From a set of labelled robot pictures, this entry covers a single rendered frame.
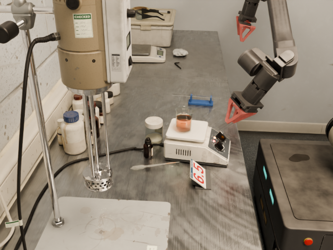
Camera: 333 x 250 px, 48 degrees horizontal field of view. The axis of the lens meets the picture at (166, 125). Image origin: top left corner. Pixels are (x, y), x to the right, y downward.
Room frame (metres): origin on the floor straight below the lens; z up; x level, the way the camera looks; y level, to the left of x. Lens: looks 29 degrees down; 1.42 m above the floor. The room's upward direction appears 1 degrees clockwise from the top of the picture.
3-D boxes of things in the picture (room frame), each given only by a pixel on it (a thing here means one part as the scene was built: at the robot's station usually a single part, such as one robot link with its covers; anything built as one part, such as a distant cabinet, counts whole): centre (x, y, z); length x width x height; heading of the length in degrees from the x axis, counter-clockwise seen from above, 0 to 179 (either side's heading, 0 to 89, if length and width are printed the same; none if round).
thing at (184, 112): (1.00, -0.06, 0.87); 0.06 x 0.05 x 0.08; 67
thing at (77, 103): (1.25, 0.33, 0.79); 0.05 x 0.05 x 0.09
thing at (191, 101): (1.37, -0.14, 0.77); 0.10 x 0.03 x 0.04; 82
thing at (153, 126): (1.08, 0.04, 0.79); 0.06 x 0.06 x 0.08
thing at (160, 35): (2.28, 0.11, 0.82); 0.37 x 0.31 x 0.14; 176
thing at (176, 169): (0.91, -0.02, 0.76); 0.06 x 0.06 x 0.02
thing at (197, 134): (1.01, -0.07, 0.83); 0.12 x 0.12 x 0.01; 79
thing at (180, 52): (1.96, -0.07, 0.77); 0.08 x 0.08 x 0.04; 0
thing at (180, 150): (1.01, -0.09, 0.79); 0.22 x 0.13 x 0.08; 79
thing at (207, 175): (0.87, -0.10, 0.77); 0.09 x 0.06 x 0.04; 177
